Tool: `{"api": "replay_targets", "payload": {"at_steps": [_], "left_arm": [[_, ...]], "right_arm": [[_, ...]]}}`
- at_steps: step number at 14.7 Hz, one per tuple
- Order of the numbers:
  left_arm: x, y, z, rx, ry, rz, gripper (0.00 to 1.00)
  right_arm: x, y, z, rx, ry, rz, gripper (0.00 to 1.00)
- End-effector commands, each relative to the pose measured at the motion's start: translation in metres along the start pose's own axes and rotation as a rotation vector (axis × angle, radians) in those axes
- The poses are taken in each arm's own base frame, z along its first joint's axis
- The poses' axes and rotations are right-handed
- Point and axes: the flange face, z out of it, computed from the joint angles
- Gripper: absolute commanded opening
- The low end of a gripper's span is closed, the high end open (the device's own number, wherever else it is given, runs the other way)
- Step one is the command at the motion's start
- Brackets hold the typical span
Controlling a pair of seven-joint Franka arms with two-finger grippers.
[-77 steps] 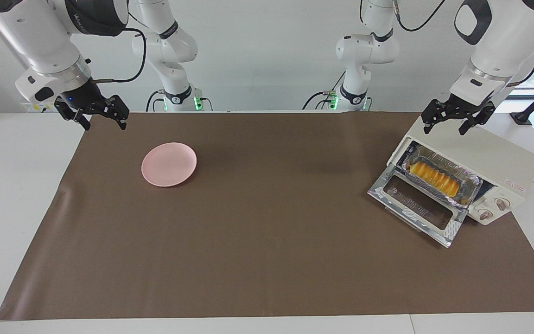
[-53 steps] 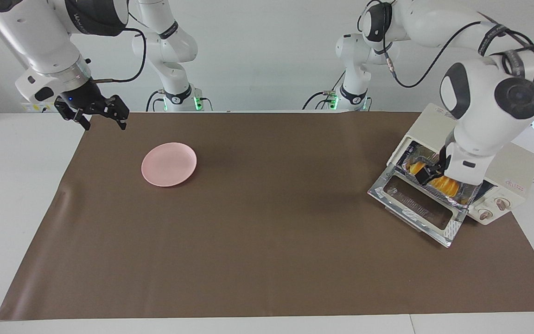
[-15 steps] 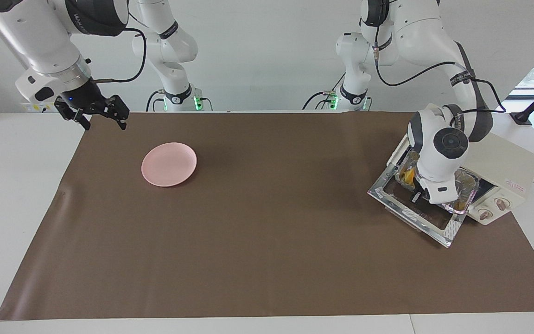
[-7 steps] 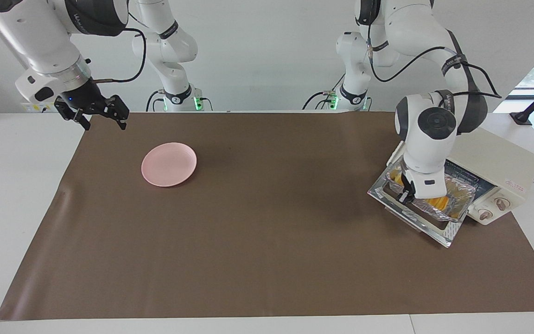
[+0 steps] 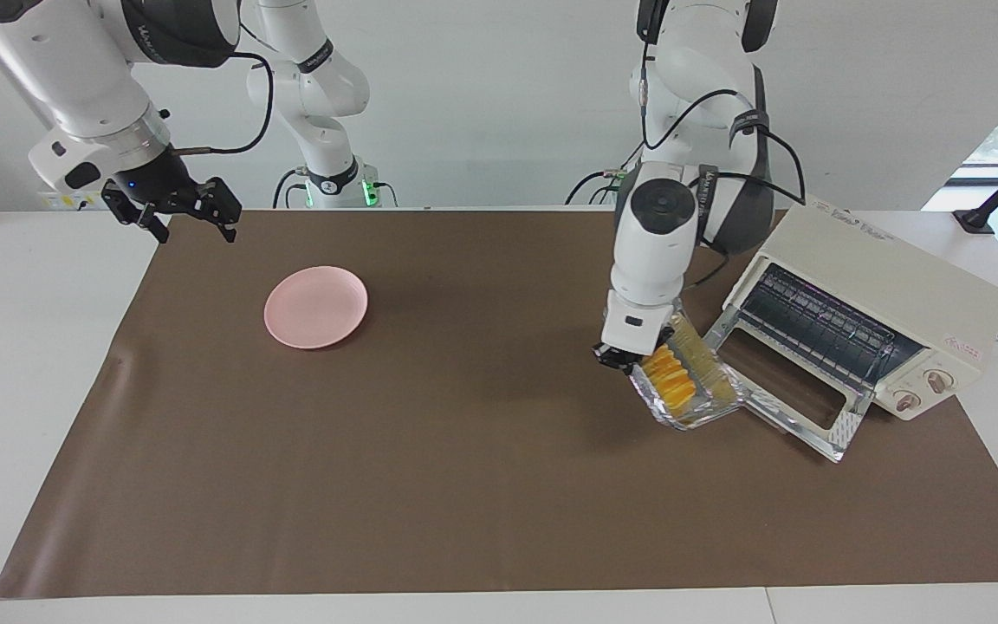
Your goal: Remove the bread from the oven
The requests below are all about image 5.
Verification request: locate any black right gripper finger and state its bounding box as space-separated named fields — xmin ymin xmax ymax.
xmin=102 ymin=183 xmax=172 ymax=245
xmin=196 ymin=177 xmax=243 ymax=244

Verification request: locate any golden ridged bread loaf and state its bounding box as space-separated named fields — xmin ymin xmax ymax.
xmin=642 ymin=344 xmax=696 ymax=409

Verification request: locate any aluminium foil tray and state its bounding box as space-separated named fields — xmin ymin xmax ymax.
xmin=627 ymin=309 xmax=753 ymax=432

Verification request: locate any white toaster oven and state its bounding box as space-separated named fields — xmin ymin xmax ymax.
xmin=723 ymin=204 xmax=998 ymax=423

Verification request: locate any pink round plate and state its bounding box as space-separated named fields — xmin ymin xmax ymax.
xmin=263 ymin=265 xmax=370 ymax=350

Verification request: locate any brown table mat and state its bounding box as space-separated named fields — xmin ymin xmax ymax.
xmin=0 ymin=208 xmax=998 ymax=601

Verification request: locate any black right base cable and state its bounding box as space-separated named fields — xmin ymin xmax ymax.
xmin=271 ymin=167 xmax=311 ymax=210

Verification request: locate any black base cable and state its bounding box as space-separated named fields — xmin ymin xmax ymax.
xmin=271 ymin=167 xmax=311 ymax=210
xmin=563 ymin=143 xmax=638 ymax=207

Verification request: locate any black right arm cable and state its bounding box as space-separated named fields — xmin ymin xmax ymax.
xmin=172 ymin=52 xmax=277 ymax=158

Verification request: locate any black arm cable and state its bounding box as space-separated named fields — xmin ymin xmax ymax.
xmin=636 ymin=0 xmax=808 ymax=289
xmin=172 ymin=52 xmax=277 ymax=158

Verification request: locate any glass oven door metal frame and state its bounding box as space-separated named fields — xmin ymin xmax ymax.
xmin=698 ymin=308 xmax=877 ymax=465

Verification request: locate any black left base cable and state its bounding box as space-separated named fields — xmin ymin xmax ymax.
xmin=563 ymin=143 xmax=638 ymax=207

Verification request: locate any wire oven rack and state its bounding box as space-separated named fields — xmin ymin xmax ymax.
xmin=736 ymin=263 xmax=905 ymax=397

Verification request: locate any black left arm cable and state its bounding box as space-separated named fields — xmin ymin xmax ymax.
xmin=636 ymin=0 xmax=808 ymax=289

